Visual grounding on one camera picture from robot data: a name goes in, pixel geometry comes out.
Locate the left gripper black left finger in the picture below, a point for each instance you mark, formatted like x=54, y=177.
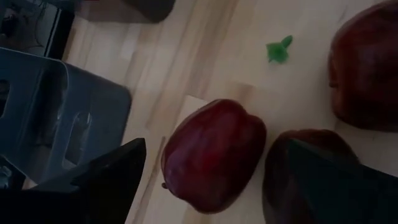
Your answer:
x=93, y=196

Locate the black aluminium table frame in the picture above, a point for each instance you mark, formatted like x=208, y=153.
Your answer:
x=62, y=34

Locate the dark red bell pepper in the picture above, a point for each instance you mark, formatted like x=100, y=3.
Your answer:
x=367, y=71
x=214, y=155
x=276, y=174

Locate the left clear bin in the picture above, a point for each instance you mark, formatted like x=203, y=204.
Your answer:
x=93, y=109

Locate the small green pepper stem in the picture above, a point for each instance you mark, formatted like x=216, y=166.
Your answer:
x=277, y=51

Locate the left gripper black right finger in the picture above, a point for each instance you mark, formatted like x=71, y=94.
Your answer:
x=342, y=193

